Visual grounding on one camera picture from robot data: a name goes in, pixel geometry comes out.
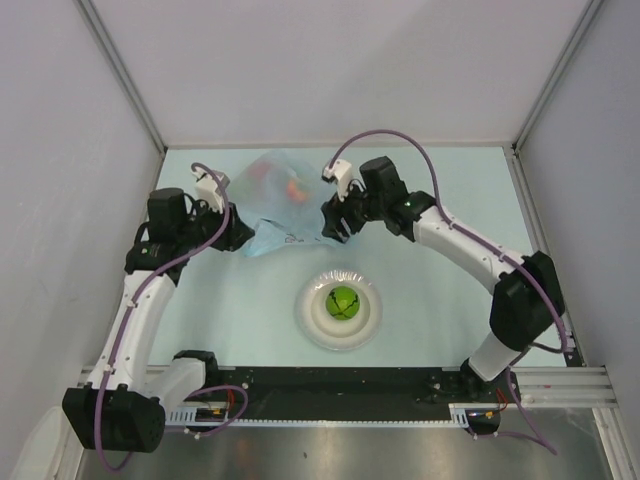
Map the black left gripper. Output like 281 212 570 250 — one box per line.
177 196 254 252

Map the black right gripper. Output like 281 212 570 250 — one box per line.
320 177 384 245

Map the light blue plastic bag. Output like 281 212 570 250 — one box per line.
228 150 338 257

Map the green fake watermelon ball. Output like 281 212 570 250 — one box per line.
325 286 360 321

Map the white paper plate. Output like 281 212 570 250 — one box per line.
295 269 383 351

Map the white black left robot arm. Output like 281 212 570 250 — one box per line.
62 188 253 453

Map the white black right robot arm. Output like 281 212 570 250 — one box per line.
321 157 565 401

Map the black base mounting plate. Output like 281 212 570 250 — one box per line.
216 367 517 422

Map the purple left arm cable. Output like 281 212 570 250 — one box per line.
94 161 249 472

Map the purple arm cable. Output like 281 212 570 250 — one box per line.
329 129 576 455
94 161 249 472

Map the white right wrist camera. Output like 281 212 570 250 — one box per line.
321 159 353 202

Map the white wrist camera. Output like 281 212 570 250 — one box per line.
321 159 353 202
192 166 230 213

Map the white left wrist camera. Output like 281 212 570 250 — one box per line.
192 166 230 213

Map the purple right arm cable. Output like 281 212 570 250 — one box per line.
329 129 576 455

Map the aluminium frame rail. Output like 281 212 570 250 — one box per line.
503 144 639 479

